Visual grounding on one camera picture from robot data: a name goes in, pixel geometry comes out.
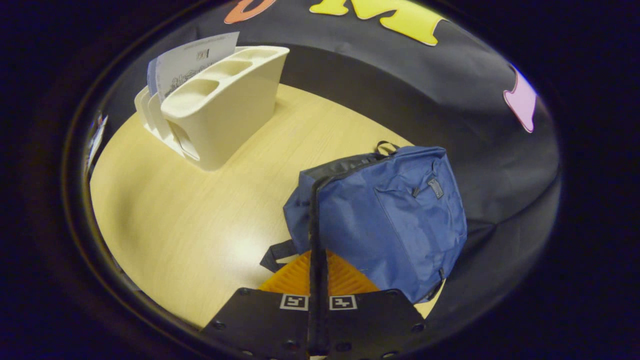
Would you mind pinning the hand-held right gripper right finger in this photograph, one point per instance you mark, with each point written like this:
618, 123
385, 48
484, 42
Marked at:
375, 325

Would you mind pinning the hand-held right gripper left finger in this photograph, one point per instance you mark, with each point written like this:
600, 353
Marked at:
260, 325

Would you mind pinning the blue schoolbag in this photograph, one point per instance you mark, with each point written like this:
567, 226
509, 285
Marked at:
390, 225

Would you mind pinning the cream plastic bookshelf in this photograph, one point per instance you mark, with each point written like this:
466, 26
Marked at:
230, 115

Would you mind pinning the white cover book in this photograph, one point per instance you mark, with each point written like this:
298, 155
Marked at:
195, 62

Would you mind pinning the black backdrop cloth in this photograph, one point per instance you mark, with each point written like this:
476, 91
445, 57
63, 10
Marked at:
425, 90

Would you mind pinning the colourful printed banner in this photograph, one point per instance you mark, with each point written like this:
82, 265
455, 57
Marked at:
96, 137

